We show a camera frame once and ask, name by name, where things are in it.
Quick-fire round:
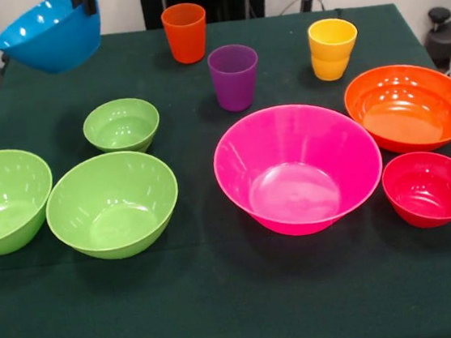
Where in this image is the yellow plastic cup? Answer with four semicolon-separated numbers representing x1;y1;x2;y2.
310;50;353;83
305;15;361;65

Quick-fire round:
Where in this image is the black equipment base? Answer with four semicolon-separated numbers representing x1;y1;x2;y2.
421;6;451;70

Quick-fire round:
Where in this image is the large green plastic bowl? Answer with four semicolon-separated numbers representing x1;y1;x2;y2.
39;145;186;267
0;143;62;256

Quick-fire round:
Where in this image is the dark green tablecloth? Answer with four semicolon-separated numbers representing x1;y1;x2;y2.
0;0;451;338

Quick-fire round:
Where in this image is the small green plastic bowl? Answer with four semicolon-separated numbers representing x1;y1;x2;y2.
79;95;164;160

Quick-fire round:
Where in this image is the blue plastic bowl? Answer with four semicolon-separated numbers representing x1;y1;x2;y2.
0;0;108;80

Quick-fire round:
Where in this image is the orange plastic cup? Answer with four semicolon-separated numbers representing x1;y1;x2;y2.
159;0;212;67

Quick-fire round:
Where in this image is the pink plastic bowl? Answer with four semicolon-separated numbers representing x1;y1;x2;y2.
207;94;391;245

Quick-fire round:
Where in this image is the purple plastic cup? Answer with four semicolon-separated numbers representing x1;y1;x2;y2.
205;41;265;115

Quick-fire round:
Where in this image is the orange plastic bowl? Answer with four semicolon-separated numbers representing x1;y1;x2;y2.
340;58;451;160

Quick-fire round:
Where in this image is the small red plastic bowl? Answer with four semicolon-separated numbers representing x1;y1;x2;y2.
378;147;451;233

